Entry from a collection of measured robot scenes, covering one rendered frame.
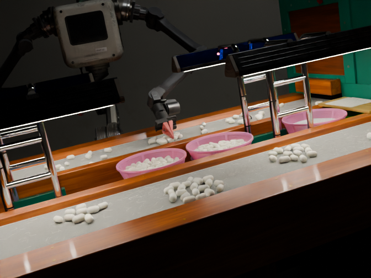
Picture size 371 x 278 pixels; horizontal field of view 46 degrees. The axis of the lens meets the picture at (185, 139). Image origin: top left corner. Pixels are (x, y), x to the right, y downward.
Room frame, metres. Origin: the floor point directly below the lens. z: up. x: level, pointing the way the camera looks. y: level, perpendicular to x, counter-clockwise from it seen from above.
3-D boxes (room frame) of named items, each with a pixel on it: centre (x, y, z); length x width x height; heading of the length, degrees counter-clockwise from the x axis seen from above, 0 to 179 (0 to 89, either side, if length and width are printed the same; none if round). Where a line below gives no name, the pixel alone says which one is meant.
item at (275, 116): (1.54, -0.44, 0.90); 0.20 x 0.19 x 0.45; 107
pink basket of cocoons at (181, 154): (1.57, 0.14, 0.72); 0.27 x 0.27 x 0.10
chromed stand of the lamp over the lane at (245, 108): (1.93, -0.32, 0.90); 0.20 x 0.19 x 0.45; 107
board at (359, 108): (1.85, -0.76, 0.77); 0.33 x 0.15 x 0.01; 17
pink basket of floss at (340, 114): (1.79, -0.55, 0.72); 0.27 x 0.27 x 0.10
